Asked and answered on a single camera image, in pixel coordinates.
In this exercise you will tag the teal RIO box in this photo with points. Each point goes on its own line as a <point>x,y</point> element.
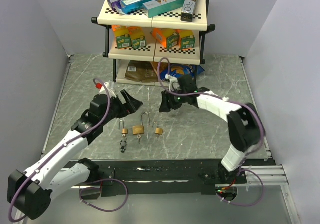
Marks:
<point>155,7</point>

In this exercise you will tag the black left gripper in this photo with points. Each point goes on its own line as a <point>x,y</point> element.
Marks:
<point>132,104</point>

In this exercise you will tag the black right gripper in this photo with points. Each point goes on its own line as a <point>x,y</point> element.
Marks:
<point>166,105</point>

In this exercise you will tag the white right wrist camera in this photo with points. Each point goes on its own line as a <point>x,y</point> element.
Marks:
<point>173,82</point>

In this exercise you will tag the medium brass padlock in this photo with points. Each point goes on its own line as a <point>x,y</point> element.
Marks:
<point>158,130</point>

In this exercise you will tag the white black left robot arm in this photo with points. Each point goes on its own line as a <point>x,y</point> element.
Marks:
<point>33,190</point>

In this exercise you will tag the key with panda keychain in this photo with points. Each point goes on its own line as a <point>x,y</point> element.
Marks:
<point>123,143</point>

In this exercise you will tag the blue toothpaste box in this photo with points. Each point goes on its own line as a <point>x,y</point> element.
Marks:
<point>127,6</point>

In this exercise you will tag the brown snack bag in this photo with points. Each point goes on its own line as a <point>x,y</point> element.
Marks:
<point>141,71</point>

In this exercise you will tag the blue chips bag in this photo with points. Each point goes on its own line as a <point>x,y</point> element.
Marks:
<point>177,70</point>

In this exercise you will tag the aluminium rail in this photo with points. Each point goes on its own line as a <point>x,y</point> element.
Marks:
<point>270,175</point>

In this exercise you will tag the silver RIO box right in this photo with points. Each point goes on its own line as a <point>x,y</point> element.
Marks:
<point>188,10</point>

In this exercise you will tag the orange snack bag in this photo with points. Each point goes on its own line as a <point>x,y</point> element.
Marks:
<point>155,67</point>

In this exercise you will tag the large brass padlock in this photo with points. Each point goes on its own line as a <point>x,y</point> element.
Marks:
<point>139,129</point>

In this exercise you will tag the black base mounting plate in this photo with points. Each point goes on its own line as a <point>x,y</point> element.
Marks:
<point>164,176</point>

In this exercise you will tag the small brass padlock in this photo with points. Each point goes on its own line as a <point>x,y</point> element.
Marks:
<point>121,127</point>

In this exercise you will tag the orange green box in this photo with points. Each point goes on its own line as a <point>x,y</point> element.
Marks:
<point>122,36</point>
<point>166,36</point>
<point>138,39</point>
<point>187,39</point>

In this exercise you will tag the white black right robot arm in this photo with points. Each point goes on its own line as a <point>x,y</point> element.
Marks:
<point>246,131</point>

